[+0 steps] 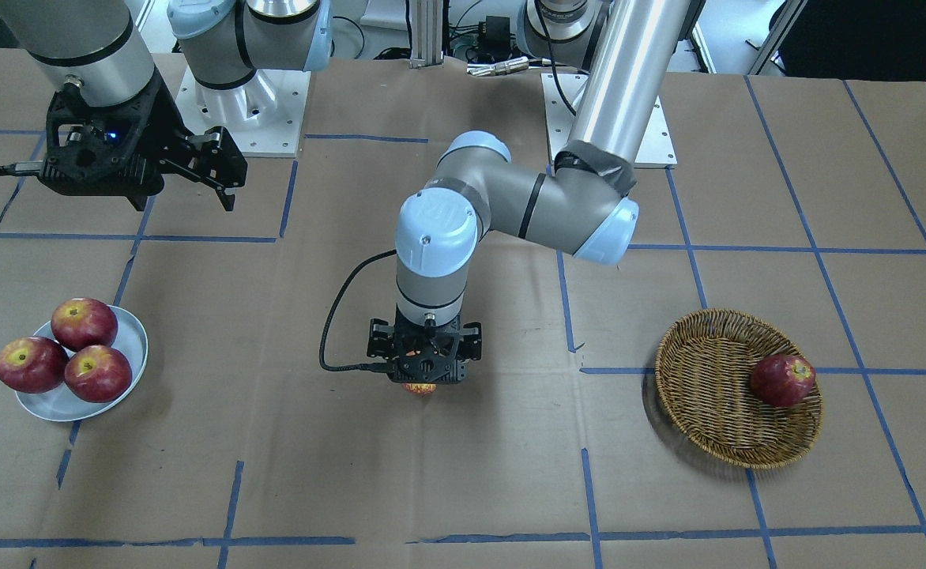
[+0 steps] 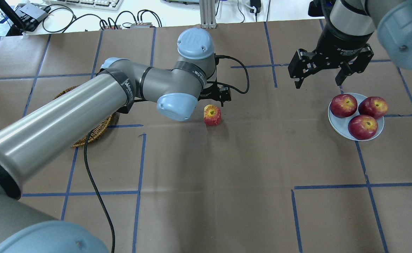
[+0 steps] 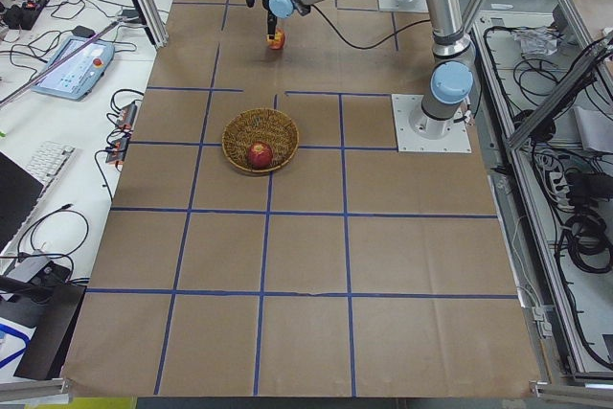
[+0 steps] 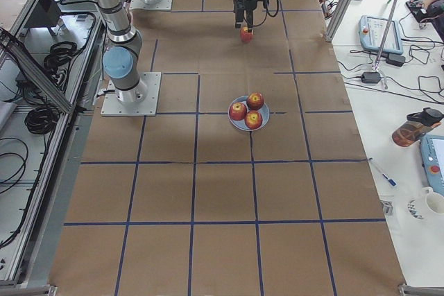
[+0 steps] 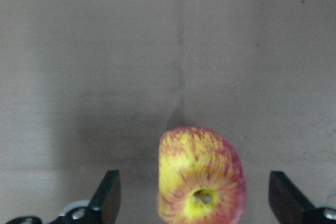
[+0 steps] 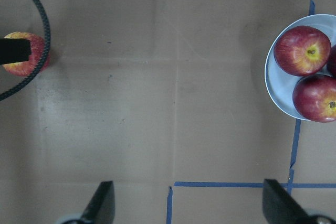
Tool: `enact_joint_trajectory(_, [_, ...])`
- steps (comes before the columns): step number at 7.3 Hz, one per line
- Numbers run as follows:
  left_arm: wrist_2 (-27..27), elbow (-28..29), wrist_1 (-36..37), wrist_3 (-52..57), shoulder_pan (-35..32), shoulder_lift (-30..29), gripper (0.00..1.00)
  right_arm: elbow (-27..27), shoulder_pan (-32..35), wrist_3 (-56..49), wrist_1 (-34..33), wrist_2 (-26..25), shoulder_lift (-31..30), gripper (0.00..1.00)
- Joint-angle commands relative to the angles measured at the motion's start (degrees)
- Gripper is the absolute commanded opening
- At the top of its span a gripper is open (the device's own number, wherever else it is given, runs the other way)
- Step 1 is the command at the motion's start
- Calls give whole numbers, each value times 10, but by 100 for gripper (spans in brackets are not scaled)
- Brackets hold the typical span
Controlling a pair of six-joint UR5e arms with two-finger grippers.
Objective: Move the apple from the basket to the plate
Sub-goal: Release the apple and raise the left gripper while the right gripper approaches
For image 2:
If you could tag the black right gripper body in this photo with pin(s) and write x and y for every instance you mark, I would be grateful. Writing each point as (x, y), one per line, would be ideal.
(339, 44)

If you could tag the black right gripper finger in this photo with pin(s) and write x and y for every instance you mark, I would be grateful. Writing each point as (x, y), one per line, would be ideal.
(299, 78)

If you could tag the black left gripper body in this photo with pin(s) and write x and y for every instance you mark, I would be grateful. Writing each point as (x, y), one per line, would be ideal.
(224, 96)

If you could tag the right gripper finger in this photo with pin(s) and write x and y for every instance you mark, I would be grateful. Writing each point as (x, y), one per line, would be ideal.
(344, 72)

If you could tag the red yellow apple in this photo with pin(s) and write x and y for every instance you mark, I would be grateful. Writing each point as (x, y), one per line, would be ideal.
(212, 115)

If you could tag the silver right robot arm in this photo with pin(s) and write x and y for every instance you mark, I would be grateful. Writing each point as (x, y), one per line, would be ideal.
(390, 19)

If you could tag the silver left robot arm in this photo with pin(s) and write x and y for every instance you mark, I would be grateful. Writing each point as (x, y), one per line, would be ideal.
(34, 141)

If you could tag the red apple on plate left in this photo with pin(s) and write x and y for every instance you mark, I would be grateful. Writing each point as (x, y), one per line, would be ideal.
(343, 105)

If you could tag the red apple on plate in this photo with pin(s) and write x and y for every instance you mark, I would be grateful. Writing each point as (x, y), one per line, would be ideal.
(343, 105)
(373, 106)
(363, 127)

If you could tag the red apple on plate back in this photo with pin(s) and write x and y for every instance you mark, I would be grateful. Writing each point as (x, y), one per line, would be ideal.
(373, 106)

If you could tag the light blue plate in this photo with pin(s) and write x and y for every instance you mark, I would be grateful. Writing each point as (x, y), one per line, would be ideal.
(340, 125)

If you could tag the red apple on plate front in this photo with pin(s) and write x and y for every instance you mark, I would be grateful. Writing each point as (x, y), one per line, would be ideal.
(363, 127)

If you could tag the woven wicker basket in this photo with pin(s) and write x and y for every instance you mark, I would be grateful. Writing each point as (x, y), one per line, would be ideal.
(96, 132)

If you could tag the white keyboard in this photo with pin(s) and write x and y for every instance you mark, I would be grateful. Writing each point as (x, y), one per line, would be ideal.
(112, 5)

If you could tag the aluminium frame post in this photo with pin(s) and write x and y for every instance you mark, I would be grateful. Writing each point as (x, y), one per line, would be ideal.
(207, 14)

